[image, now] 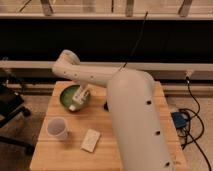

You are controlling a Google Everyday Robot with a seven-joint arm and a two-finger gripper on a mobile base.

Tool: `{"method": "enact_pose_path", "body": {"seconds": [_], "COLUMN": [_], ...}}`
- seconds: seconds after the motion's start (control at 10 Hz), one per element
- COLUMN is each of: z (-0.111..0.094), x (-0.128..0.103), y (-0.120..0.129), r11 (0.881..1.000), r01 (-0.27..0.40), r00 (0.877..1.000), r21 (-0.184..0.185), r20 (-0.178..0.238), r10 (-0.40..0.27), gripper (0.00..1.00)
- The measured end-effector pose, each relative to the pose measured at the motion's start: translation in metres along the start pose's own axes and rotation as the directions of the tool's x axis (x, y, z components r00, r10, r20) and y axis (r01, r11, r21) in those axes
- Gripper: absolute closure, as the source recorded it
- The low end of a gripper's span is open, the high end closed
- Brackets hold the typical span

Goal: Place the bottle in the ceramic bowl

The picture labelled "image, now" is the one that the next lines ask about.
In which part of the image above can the white labelled bottle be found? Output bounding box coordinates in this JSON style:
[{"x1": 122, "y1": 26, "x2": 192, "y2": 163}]
[{"x1": 69, "y1": 88, "x2": 90, "y2": 112}]

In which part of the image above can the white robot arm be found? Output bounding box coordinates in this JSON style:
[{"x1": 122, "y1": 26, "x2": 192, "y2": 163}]
[{"x1": 52, "y1": 50, "x2": 176, "y2": 171}]

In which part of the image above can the green ceramic bowl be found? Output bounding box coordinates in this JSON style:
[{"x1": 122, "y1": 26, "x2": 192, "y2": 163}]
[{"x1": 60, "y1": 85, "x2": 90, "y2": 112}]

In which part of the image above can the translucent plastic cup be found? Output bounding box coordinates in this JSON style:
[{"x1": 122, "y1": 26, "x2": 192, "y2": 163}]
[{"x1": 46, "y1": 117, "x2": 68, "y2": 141}]

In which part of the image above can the wooden table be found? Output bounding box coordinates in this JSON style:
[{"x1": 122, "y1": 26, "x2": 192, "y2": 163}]
[{"x1": 29, "y1": 80, "x2": 189, "y2": 171}]

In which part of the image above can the black office chair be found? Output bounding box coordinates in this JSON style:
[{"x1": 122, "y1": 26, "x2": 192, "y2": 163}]
[{"x1": 0, "y1": 68, "x2": 36, "y2": 156}]

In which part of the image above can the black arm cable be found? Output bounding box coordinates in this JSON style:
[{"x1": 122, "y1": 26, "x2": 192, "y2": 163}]
[{"x1": 120, "y1": 10, "x2": 150, "y2": 70}]

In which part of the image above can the white wall plug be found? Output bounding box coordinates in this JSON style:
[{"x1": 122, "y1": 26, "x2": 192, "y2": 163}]
[{"x1": 185, "y1": 70, "x2": 194, "y2": 79}]

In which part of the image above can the black floor cable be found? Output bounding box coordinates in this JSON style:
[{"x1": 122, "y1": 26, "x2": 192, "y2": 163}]
[{"x1": 175, "y1": 77, "x2": 213, "y2": 171}]

